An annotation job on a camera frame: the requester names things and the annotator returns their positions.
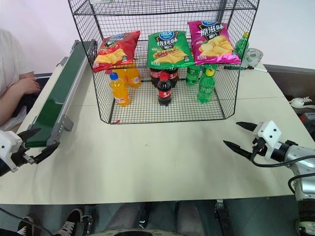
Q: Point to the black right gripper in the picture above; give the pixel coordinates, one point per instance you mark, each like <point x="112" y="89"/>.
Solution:
<point x="259" y="146"/>

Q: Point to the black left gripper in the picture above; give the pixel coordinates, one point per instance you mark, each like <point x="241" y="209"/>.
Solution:
<point x="19" y="158"/>

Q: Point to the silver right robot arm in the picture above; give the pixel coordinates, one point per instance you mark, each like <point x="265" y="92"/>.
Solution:
<point x="300" y="157"/>

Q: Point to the person's bare forearm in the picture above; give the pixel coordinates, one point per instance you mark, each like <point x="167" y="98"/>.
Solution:
<point x="8" y="103"/>

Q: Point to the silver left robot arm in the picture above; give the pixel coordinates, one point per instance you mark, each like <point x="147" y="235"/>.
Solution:
<point x="3" y="168"/>

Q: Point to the green conveyor belt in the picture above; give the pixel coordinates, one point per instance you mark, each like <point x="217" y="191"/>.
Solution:
<point x="59" y="91"/>

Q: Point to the person's bare hand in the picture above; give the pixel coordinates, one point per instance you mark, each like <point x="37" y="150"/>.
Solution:
<point x="28" y="85"/>

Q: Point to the green soda bottle yellow cap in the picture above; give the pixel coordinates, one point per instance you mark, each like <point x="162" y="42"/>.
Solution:
<point x="241" y="46"/>
<point x="212" y="66"/>
<point x="192" y="76"/>
<point x="206" y="88"/>

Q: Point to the white power strip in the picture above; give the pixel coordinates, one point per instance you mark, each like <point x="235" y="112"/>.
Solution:
<point x="300" y="101"/>

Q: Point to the black and red device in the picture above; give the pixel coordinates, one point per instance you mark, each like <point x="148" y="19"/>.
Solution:
<point x="308" y="118"/>

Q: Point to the dark grey side table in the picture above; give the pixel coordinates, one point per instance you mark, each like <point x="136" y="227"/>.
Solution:
<point x="288" y="78"/>

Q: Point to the black white sneaker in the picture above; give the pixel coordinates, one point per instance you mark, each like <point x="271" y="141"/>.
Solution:
<point x="70" y="221"/>
<point x="25" y="226"/>

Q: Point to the person in white shirt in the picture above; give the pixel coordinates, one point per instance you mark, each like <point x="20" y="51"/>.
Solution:
<point x="9" y="59"/>

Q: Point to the cola bottle red cap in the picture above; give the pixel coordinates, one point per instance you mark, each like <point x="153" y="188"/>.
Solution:
<point x="154" y="76"/>
<point x="164" y="91"/>
<point x="173" y="77"/>

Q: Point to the orange soda bottle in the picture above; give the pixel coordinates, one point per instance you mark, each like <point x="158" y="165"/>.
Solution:
<point x="122" y="74"/>
<point x="120" y="92"/>
<point x="135" y="78"/>

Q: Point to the magenta potato chips bag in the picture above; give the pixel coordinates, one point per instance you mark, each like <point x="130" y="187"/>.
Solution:
<point x="212" y="44"/>

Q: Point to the green potato chips bag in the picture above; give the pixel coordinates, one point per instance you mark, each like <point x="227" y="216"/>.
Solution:
<point x="168" y="51"/>

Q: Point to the grey rounded leg shape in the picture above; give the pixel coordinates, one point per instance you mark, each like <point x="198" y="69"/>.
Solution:
<point x="128" y="216"/>

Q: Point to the red potato chips bag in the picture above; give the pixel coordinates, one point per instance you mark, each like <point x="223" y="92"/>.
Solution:
<point x="115" y="50"/>

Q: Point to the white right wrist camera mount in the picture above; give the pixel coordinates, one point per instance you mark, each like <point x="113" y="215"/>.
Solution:
<point x="269" y="132"/>

